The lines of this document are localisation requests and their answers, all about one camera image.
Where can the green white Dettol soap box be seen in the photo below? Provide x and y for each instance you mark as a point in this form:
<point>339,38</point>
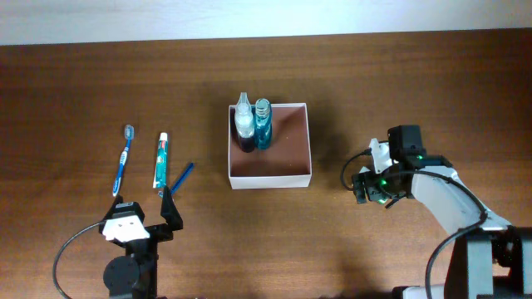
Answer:
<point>365,170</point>

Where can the blue Listerine mouthwash bottle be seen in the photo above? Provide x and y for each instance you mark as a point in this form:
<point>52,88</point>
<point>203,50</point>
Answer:
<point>263,124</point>

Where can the blue white toothbrush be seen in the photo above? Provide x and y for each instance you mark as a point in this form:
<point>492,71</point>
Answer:
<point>129,133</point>

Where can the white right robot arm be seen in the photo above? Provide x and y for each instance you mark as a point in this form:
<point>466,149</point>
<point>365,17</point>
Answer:
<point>483,256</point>

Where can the white cardboard box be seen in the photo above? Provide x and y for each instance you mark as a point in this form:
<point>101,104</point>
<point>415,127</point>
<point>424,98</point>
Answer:
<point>286,163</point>

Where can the blue disposable razor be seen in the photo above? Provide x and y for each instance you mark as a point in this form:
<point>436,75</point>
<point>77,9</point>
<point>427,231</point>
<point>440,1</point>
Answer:
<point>182,178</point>

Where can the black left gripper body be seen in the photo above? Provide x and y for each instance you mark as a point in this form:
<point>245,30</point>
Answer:
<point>149,247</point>

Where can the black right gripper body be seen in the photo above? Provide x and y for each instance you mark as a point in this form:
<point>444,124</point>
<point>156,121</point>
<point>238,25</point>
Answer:
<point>380,185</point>

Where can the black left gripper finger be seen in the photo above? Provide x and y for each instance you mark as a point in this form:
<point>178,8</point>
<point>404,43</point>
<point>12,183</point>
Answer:
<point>123,214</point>
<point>169,211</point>

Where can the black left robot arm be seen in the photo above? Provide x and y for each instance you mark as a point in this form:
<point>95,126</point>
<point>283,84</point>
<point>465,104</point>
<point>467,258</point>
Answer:
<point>134,274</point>

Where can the teal toothpaste tube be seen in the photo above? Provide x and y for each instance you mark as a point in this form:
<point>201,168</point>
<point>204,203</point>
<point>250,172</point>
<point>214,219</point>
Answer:
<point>161,162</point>

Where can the clear pump spray bottle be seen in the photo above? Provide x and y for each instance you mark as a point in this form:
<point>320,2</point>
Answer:
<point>244,123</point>

